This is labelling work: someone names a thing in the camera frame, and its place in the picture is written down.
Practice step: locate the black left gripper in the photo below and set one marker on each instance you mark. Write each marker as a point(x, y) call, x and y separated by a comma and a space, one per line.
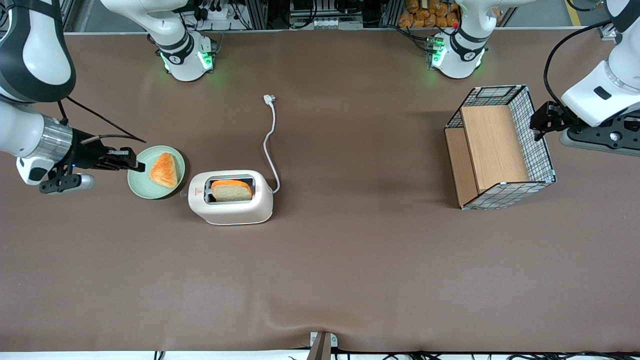
point(551, 117)

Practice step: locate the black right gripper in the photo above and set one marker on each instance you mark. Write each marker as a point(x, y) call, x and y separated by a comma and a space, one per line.
point(86, 151)

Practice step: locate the white two-slot toaster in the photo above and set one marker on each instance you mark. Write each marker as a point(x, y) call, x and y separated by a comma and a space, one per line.
point(235, 212)

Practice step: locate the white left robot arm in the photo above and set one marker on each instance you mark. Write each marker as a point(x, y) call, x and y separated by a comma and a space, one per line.
point(460, 52)

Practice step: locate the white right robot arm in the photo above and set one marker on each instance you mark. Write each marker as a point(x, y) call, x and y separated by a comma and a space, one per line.
point(182, 55)

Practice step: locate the pale green round plate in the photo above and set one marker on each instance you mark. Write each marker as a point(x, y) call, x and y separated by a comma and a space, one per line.
point(142, 185)

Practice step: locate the orange triangular toast slice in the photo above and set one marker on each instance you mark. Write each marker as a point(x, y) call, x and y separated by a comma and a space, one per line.
point(165, 172)

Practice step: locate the bread slice with orange crust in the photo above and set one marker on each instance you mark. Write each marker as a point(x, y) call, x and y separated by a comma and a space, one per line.
point(231, 191)

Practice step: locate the bag of orange bread rolls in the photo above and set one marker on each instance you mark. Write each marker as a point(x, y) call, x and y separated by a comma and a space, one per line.
point(425, 17)

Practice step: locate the white power strip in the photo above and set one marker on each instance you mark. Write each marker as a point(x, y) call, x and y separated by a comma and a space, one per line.
point(215, 12)

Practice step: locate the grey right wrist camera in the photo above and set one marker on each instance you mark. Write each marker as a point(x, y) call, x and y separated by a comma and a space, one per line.
point(82, 182)

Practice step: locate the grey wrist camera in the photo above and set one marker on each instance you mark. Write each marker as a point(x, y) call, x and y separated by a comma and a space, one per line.
point(600, 143)
point(82, 182)

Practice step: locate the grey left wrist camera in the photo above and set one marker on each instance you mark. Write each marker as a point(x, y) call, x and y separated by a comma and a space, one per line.
point(600, 143)

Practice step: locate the grey metal table bracket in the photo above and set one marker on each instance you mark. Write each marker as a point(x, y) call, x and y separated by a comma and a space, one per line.
point(322, 347)

